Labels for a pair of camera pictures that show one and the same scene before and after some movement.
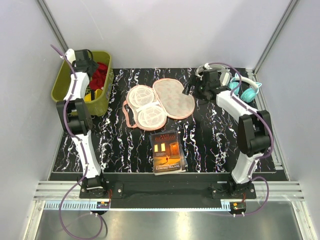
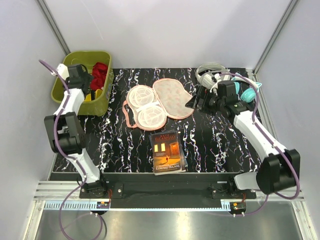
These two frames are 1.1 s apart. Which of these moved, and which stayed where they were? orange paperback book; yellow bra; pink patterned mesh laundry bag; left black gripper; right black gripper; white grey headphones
Moved: right black gripper; left black gripper
Stayed: white grey headphones; orange paperback book; yellow bra; pink patterned mesh laundry bag
